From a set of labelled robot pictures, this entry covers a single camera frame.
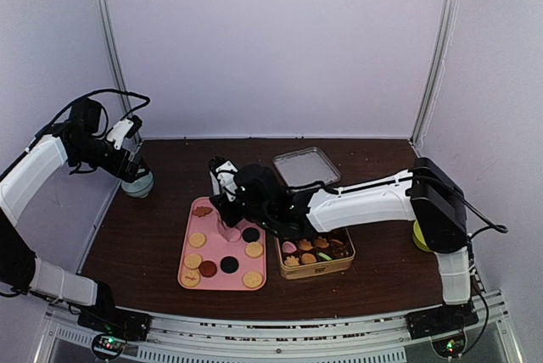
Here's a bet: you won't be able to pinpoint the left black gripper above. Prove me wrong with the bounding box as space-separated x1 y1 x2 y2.
72 136 149 182

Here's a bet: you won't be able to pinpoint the metal serving tongs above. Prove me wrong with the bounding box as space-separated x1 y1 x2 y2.
217 215 241 243

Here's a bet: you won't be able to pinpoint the gingerbread brown leaf cookie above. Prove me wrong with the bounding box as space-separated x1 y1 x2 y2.
192 206 213 218

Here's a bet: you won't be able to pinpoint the pink sandwich cookie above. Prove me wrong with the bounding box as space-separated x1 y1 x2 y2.
227 231 240 243
281 241 297 254

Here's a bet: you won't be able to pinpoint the green sandwich cookie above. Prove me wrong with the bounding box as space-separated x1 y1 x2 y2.
316 252 333 261

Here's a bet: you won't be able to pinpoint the gold cookie tin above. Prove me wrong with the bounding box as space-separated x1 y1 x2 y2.
275 228 355 280

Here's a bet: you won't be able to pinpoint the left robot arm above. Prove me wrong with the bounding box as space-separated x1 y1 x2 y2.
1 94 154 332

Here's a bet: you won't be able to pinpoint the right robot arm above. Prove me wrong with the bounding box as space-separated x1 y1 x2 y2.
209 157 471 331

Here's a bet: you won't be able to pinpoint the pale blue ceramic bowl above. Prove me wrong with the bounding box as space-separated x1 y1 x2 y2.
120 171 154 198

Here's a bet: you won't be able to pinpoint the black sandwich cookie upper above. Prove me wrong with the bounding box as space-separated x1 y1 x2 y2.
242 227 260 243

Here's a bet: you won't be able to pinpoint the black sandwich cookie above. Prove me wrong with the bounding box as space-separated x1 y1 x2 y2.
220 256 239 274
242 227 260 243

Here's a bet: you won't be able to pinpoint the yellow dotted cookie middle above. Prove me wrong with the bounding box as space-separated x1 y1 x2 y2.
245 242 264 259

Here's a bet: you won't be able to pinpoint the yellow dotted cookie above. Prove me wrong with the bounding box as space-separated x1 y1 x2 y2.
245 242 264 259
183 253 203 270

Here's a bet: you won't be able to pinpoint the yellow cookie under chip cookie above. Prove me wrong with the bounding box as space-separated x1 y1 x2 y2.
188 232 207 249

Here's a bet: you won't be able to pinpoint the black sandwich cookie lower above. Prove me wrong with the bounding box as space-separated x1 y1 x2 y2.
220 256 239 274

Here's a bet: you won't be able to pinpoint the pink plastic tray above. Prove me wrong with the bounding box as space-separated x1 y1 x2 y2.
177 197 266 291

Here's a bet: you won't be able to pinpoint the silver tin lid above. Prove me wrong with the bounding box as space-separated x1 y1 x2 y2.
272 147 341 187

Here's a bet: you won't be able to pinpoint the yellow dotted cookie corner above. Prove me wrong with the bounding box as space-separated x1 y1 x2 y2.
243 271 264 289

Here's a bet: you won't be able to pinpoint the brown chocolate cookie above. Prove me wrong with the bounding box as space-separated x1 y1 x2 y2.
199 260 217 278

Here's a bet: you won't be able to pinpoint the yellow dotted cookie left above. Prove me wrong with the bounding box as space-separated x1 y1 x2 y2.
183 253 203 270

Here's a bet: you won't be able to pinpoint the yellow cookie with pink sword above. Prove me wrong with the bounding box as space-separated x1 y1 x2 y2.
179 270 201 288

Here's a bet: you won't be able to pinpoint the green plastic bowl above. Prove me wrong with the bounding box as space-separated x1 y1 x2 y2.
412 221 430 253

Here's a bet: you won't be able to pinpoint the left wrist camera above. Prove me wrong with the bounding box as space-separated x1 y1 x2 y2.
105 115 143 150

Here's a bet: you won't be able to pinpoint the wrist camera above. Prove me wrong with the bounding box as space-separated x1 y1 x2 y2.
105 115 143 150
208 156 238 202

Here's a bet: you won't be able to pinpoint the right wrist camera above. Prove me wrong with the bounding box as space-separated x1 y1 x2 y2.
208 156 238 202

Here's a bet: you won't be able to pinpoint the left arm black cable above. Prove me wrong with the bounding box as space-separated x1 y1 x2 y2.
37 88 152 126

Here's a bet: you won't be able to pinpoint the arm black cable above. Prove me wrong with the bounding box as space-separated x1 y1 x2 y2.
415 176 509 239
37 88 152 126

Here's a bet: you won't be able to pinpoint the front aluminium rail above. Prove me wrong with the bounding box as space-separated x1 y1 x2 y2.
31 291 525 362

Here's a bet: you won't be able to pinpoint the left aluminium frame post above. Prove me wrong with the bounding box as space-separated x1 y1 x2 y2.
88 0 143 148

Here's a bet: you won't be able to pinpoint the aluminium frame post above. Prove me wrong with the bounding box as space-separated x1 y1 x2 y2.
88 0 143 148
410 0 458 156

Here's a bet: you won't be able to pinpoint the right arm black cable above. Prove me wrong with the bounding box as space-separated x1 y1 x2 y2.
415 176 509 239

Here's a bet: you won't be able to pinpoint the right aluminium frame post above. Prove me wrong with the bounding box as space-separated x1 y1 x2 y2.
410 0 458 156

